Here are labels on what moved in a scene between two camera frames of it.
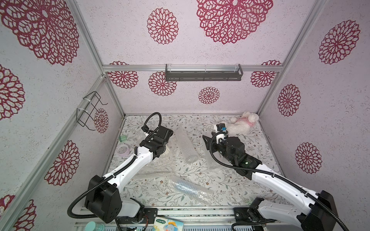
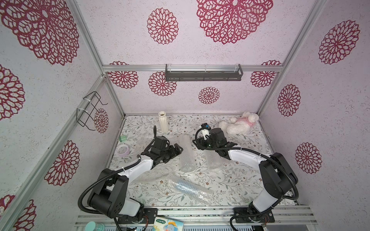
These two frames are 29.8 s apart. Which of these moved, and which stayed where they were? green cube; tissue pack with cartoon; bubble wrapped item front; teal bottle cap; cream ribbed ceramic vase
Moved: cream ribbed ceramic vase
Stayed: tissue pack with cartoon; bubble wrapped item front; teal bottle cap; green cube
